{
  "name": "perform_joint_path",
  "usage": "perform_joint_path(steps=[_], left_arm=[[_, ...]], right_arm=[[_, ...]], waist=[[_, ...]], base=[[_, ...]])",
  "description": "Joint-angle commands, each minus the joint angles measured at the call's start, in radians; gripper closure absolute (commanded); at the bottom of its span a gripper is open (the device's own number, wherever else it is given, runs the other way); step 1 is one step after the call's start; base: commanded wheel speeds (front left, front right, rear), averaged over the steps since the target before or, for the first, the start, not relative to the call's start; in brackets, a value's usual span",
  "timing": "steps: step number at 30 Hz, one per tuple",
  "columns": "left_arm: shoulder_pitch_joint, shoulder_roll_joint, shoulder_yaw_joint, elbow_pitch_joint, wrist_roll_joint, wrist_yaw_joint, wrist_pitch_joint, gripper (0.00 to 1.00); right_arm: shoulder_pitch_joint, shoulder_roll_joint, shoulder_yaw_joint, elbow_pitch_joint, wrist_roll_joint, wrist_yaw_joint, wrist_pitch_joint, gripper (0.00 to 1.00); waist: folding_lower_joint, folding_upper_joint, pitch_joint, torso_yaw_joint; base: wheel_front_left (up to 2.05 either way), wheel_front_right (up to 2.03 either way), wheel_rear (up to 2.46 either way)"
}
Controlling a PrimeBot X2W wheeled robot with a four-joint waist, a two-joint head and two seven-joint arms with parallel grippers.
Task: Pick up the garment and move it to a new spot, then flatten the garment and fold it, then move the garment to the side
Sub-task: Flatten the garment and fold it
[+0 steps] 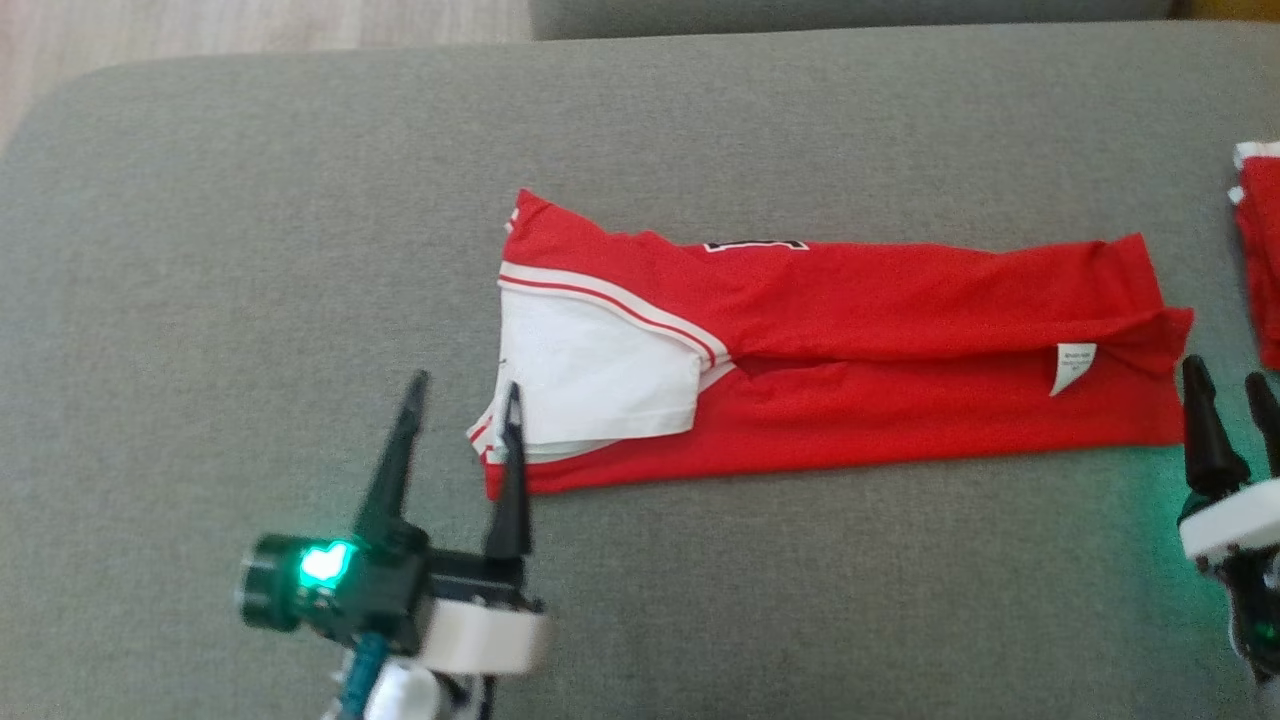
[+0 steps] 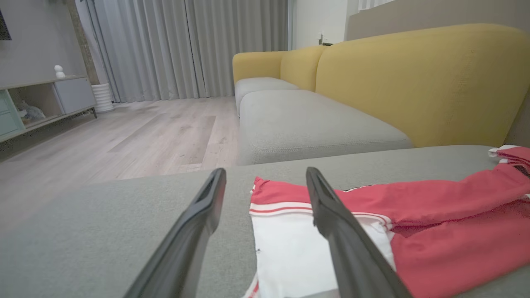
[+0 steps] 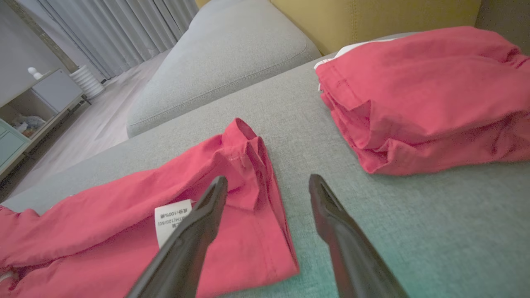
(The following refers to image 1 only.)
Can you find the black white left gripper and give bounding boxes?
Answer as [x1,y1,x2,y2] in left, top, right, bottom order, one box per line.
[236,370,552,677]

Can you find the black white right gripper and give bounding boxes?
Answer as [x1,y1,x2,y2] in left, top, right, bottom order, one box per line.
[1179,355,1280,692]

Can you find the red white striped shorts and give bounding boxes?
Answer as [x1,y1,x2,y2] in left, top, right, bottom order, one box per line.
[1228,140,1280,372]

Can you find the large grey sofa seat cushion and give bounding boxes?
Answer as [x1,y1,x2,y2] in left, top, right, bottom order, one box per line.
[0,20,1280,720]

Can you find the red white lettered jersey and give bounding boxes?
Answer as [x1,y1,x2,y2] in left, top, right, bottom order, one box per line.
[466,188,1196,501]

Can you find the mustard yellow sofa cushion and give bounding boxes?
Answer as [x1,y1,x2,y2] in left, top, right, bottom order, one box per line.
[1170,0,1280,23]

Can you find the small grey sofa cushion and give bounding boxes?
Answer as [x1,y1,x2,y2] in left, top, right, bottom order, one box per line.
[528,0,1177,42]

